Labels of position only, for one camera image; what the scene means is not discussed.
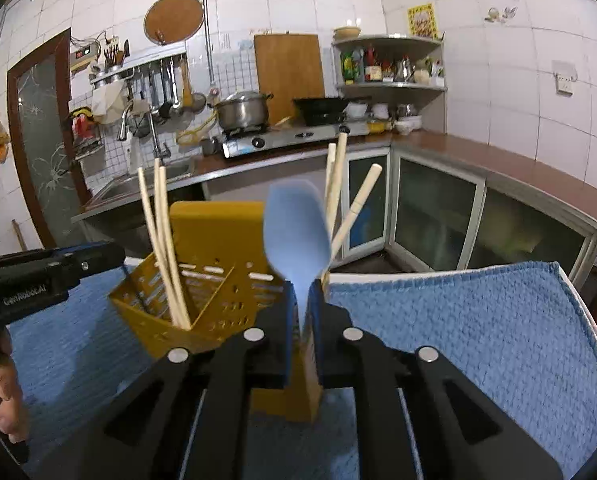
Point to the yellow plastic utensil holder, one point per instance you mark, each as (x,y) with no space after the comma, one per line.
(213,260)

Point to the steel faucet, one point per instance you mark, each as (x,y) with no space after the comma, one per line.
(154,132)

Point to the steel pot with lid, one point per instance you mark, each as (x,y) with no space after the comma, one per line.
(242,112)

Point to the steel utensil rack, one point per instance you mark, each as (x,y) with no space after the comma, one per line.
(138,65)

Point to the white cloth bag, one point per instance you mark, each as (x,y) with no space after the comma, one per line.
(109,105)

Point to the stack of white plates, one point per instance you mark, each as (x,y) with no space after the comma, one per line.
(381,111)

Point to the blue silicone spoon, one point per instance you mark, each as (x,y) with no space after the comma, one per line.
(296,230)

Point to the blue towel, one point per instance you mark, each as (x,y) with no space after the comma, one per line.
(478,340)

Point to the brown door with frosted glass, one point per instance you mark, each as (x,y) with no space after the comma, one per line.
(38,135)

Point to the steel kettle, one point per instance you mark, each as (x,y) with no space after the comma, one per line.
(403,70)

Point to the grey corner shelf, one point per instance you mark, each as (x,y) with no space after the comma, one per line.
(393,89)

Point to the wall stickers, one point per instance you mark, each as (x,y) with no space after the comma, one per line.
(498,14)

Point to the yellow wall poster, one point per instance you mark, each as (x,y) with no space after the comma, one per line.
(422,21)

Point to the wooden stick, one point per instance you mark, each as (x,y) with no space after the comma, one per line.
(20,234)

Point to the wooden cutting board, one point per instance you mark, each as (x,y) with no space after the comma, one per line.
(288,77)

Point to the person's left hand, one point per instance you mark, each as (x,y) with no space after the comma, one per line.
(11,390)

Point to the beige wall device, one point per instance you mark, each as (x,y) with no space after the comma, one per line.
(84,55)

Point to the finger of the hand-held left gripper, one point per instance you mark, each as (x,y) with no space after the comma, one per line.
(101,260)

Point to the small patterned bowl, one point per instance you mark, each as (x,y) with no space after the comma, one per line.
(407,126)

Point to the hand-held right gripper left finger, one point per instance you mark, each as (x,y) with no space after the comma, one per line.
(292,340)

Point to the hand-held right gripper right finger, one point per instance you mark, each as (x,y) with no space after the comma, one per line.
(318,310)

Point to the red label bottle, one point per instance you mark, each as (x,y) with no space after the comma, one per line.
(373,67)

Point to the beige bowl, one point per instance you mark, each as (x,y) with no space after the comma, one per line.
(347,33)

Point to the green bottle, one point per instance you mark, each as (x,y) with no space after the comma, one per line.
(349,67)

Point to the white wall socket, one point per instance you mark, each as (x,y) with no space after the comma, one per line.
(564,77)

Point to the steel bowls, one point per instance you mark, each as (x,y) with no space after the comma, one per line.
(407,110)

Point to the wide glass cabinet door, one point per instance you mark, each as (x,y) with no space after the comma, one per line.
(528,240)

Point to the grey wall pipe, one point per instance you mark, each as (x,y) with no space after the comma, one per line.
(208,20)

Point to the hanging steel ladles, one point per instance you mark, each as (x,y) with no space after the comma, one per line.
(171,92)

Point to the steel gas stove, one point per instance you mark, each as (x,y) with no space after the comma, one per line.
(288,139)

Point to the black wok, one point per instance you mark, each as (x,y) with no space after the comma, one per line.
(328,109)

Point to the narrow glass cabinet door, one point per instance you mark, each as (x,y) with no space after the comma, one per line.
(371,205)

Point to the steel sink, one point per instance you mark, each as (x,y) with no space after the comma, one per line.
(138,182)

